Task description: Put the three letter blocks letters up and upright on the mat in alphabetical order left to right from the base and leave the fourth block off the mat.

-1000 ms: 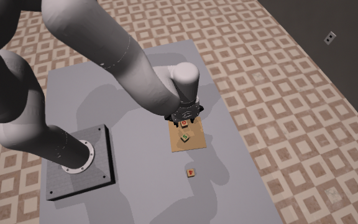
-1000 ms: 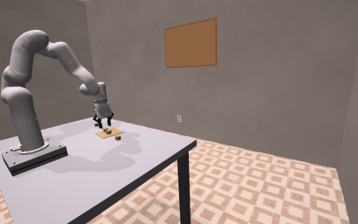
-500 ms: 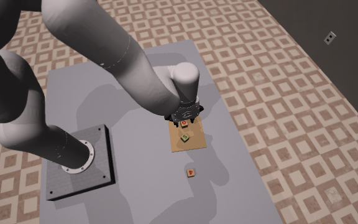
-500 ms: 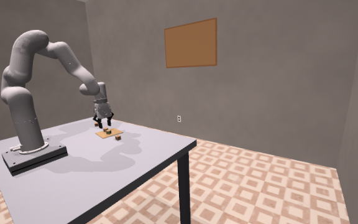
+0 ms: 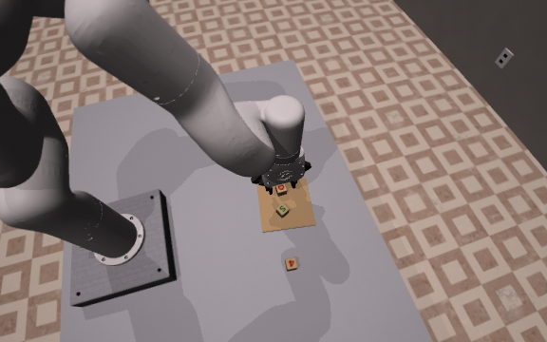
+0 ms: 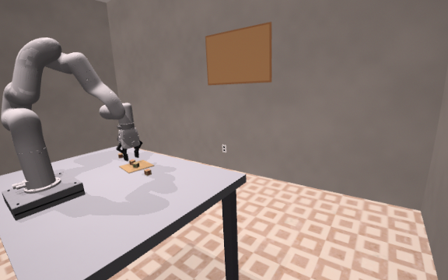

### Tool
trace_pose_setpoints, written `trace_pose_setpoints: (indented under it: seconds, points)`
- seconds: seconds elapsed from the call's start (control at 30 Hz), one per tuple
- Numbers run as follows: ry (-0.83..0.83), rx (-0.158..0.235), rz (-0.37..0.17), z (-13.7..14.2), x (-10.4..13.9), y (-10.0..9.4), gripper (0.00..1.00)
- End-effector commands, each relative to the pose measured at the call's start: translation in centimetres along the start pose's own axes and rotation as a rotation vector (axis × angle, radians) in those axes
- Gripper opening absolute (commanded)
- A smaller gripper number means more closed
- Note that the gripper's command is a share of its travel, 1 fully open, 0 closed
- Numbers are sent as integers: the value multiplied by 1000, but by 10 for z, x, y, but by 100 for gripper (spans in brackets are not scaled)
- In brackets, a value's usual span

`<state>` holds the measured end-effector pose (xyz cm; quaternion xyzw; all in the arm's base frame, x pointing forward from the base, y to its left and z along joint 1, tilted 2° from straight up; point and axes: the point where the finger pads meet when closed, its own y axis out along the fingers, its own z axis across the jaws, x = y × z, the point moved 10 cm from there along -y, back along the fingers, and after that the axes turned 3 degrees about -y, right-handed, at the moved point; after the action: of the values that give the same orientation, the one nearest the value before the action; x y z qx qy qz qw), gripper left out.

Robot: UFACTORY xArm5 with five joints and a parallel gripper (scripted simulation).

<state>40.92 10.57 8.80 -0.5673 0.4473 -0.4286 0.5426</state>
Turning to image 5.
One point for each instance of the wooden letter block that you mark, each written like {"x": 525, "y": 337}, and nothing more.
{"x": 291, "y": 264}
{"x": 281, "y": 189}
{"x": 282, "y": 210}

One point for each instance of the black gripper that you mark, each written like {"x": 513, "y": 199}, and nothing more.
{"x": 292, "y": 173}

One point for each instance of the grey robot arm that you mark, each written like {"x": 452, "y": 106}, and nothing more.
{"x": 132, "y": 42}

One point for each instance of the tan flat mat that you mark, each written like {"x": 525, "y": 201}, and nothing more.
{"x": 297, "y": 200}

